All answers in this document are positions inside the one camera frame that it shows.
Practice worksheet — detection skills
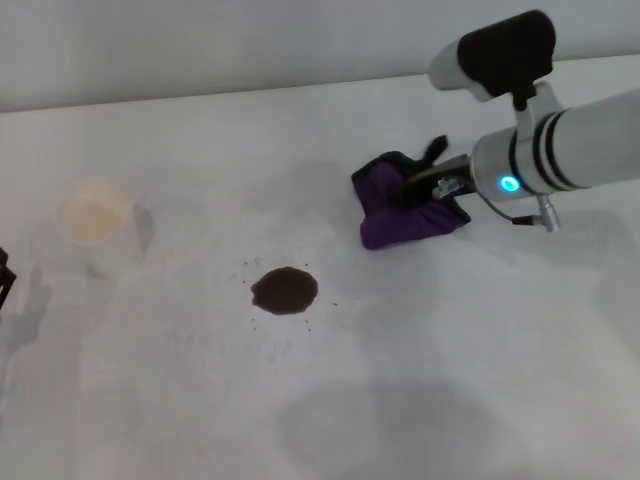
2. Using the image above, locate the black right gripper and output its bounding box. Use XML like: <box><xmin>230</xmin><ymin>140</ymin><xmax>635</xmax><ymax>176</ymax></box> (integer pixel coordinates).
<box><xmin>389</xmin><ymin>153</ymin><xmax>477</xmax><ymax>209</ymax></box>

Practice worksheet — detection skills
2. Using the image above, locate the purple rag with black trim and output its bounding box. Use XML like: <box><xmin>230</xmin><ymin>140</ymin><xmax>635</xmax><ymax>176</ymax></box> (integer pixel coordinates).
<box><xmin>350</xmin><ymin>133</ymin><xmax>473</xmax><ymax>251</ymax></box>

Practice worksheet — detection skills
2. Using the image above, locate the white paper cup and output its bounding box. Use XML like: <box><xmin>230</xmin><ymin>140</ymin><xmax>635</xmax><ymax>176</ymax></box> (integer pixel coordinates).
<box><xmin>56</xmin><ymin>175</ymin><xmax>147</xmax><ymax>277</ymax></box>

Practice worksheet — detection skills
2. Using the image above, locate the black water stain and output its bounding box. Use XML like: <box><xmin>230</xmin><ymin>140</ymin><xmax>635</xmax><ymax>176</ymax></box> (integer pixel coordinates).
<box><xmin>248</xmin><ymin>266</ymin><xmax>320</xmax><ymax>318</ymax></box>

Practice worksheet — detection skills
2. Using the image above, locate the silver cable connector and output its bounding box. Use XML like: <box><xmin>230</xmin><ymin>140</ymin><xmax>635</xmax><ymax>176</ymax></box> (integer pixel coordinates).
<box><xmin>433</xmin><ymin>176</ymin><xmax>463</xmax><ymax>198</ymax></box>

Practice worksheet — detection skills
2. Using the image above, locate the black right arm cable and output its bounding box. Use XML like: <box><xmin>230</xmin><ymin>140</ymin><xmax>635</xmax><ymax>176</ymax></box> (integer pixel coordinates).
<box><xmin>479</xmin><ymin>192</ymin><xmax>562</xmax><ymax>233</ymax></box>

